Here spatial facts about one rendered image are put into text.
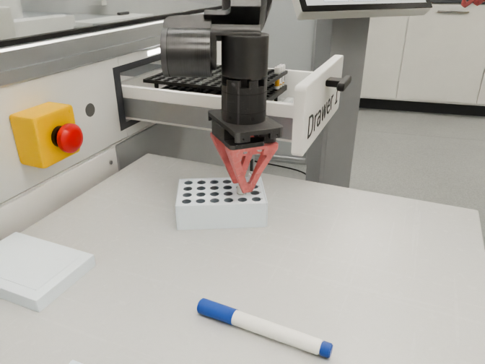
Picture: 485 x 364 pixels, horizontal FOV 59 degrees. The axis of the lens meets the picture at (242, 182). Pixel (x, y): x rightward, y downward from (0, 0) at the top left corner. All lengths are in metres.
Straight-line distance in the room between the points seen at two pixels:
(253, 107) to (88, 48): 0.32
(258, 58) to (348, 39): 1.22
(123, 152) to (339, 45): 1.08
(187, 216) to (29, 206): 0.23
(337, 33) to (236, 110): 1.19
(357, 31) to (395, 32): 2.04
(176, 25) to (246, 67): 0.10
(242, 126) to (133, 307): 0.24
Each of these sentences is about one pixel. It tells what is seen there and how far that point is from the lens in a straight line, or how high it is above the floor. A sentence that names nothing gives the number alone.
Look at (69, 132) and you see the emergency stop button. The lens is 0.61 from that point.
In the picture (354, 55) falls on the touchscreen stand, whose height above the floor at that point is 0.79.
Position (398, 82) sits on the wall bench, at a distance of 3.86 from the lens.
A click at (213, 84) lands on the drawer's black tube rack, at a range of 0.77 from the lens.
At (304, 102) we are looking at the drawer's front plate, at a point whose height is 0.91.
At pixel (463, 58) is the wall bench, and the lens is 3.87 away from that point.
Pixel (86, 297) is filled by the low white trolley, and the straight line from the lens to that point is 0.51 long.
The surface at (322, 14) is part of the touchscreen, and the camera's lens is 1.54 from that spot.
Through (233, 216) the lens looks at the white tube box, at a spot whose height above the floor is 0.78.
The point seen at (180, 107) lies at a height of 0.87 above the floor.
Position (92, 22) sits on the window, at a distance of 0.78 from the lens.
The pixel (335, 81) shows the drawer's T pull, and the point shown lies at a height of 0.91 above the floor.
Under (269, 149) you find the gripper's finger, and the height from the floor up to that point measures 0.87.
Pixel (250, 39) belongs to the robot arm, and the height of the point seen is 1.01.
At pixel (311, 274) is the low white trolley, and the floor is 0.76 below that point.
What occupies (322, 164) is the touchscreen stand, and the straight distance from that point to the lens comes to 1.82.
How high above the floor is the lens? 1.08
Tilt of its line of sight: 26 degrees down
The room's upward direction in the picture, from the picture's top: straight up
